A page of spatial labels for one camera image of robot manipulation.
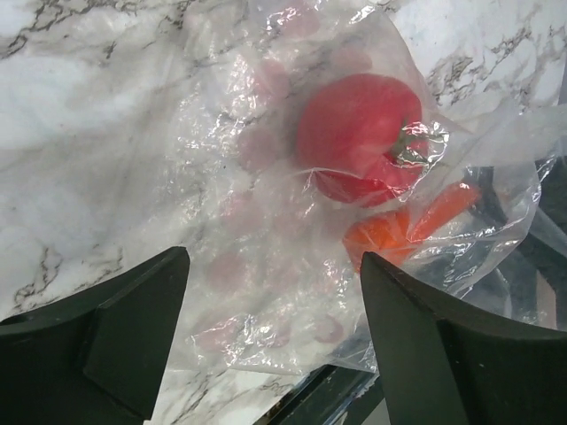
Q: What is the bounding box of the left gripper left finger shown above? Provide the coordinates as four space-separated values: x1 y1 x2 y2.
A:
1 247 190 424

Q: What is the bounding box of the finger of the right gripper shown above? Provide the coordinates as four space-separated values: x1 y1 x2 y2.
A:
464 166 508 221

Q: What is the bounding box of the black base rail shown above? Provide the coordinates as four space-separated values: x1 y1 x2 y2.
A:
256 366 384 425

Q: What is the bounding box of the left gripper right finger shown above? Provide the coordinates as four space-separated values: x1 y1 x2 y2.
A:
361 252 566 424

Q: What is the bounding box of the clear zip top bag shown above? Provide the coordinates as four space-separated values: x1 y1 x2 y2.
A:
171 1 566 375

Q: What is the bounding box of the red fake tomato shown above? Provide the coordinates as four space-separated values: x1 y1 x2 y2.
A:
295 73 429 207

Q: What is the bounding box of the orange fake carrot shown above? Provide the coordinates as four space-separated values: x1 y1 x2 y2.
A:
343 182 481 270

